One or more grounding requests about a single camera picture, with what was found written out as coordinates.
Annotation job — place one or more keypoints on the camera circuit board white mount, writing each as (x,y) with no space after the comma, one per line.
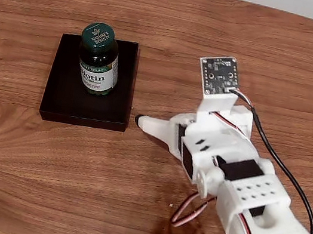
(220,73)

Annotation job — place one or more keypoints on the green pill bottle white label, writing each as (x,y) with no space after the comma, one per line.
(96,79)

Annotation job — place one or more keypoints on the black shallow cardboard box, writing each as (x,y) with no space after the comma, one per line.
(62,100)

